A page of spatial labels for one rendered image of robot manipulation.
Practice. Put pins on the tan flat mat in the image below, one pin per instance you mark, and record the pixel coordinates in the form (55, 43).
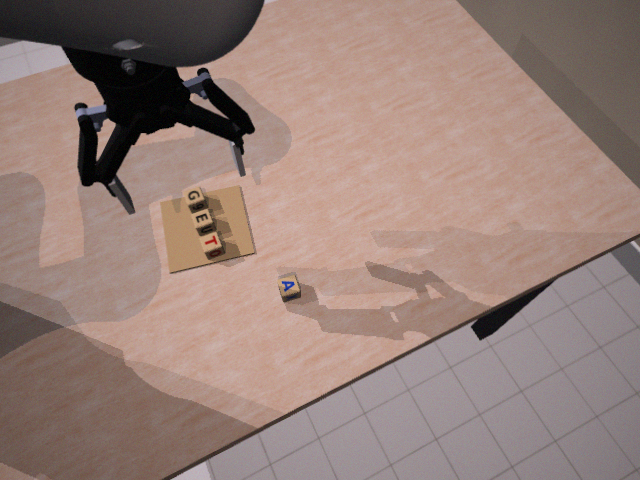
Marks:
(184, 249)

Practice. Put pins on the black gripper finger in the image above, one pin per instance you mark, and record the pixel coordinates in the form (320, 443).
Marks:
(90, 122)
(199, 117)

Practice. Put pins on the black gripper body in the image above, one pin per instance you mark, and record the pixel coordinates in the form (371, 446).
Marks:
(143, 96)

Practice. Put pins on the beige letter block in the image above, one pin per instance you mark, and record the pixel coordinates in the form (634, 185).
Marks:
(203, 222)
(289, 288)
(195, 200)
(212, 245)

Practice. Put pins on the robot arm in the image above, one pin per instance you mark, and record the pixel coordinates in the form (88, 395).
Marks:
(149, 34)

